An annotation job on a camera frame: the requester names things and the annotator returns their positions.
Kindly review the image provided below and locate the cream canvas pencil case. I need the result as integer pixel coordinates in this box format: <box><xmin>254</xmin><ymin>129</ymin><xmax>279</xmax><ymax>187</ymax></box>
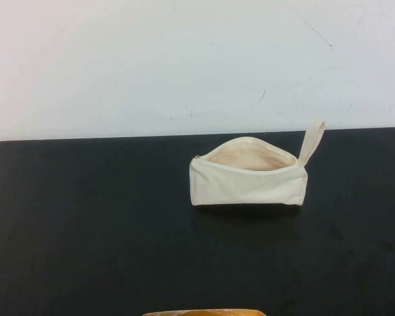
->
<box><xmin>188</xmin><ymin>117</ymin><xmax>327</xmax><ymax>208</ymax></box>

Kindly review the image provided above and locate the yellow-brown cardboard object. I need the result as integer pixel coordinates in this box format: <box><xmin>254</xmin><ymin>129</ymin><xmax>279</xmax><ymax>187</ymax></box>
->
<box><xmin>141</xmin><ymin>308</ymin><xmax>265</xmax><ymax>316</ymax></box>

